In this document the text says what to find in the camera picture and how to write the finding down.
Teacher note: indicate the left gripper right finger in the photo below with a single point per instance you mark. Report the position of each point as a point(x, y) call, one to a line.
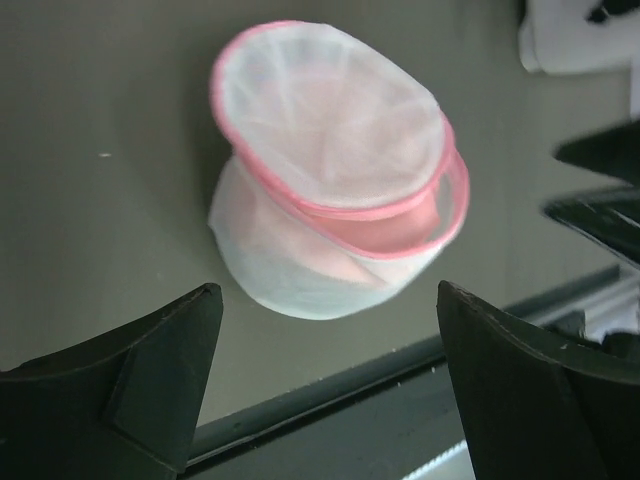
point(537, 403)

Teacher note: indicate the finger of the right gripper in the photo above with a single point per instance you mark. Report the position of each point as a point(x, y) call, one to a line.
point(614, 151)
point(608, 217)

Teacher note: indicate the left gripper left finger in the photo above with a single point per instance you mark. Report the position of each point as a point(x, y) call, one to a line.
point(122, 405)

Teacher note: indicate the pink bra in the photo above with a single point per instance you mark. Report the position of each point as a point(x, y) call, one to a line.
point(381, 254)

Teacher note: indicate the pink white mesh laundry bag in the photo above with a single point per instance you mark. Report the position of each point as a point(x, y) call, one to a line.
point(325, 125)

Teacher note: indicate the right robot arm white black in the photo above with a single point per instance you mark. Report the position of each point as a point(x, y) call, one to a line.
point(580, 37)

